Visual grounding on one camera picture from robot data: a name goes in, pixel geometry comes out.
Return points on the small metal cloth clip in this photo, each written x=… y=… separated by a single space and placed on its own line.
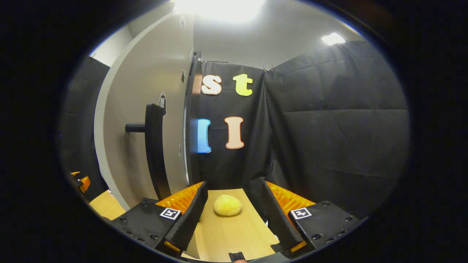
x=267 y=69

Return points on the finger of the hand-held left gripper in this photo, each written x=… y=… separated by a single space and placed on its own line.
x=84 y=184
x=75 y=174

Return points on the grey cabinet door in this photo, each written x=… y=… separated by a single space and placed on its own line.
x=128 y=91

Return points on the small ceiling light panel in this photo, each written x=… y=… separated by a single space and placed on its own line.
x=333 y=39

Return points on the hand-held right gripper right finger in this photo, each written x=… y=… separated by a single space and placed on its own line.
x=279 y=223

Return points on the dark grey cabinet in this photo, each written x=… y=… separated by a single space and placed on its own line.
x=192 y=109

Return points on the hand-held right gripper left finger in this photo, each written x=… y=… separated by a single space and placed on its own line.
x=191 y=221

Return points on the black backdrop cloth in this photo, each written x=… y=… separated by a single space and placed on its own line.
x=329 y=128

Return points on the large ceiling light panel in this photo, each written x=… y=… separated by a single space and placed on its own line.
x=219 y=9

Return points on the yellow plush toy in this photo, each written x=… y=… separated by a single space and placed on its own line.
x=227 y=205

